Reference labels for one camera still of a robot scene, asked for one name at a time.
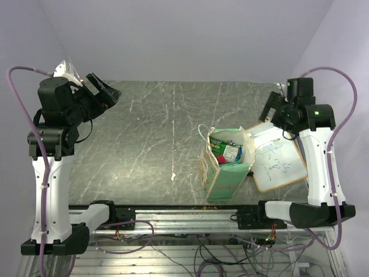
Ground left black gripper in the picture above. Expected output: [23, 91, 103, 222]
[67, 72, 122, 126]

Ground green printed paper bag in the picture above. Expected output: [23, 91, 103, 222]
[198, 124, 256, 202]

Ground blue snack packet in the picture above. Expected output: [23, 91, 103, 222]
[235, 147, 243, 161]

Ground green snack packet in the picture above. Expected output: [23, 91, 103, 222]
[209, 137, 232, 159]

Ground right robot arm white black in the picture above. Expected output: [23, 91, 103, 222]
[236, 77, 356, 229]

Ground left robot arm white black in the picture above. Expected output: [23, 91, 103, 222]
[21, 73, 122, 256]

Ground red snack packet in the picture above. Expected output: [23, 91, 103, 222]
[216, 155, 227, 164]

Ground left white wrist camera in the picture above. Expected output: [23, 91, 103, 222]
[52, 60, 82, 86]

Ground white whiteboard wooden frame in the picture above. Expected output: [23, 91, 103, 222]
[247, 121, 308, 193]

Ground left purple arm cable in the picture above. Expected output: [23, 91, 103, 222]
[6, 66, 76, 277]

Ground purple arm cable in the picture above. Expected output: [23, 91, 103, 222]
[6, 66, 76, 277]
[284, 66, 358, 251]

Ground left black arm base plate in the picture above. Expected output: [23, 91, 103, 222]
[116, 208, 136, 231]

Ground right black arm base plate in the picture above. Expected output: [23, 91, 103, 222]
[230, 205, 287, 230]

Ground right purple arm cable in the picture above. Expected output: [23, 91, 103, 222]
[284, 66, 358, 251]

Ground aluminium extrusion rail frame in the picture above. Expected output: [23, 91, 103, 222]
[17, 205, 348, 276]

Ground loose cables under table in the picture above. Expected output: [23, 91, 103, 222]
[95, 220, 318, 277]

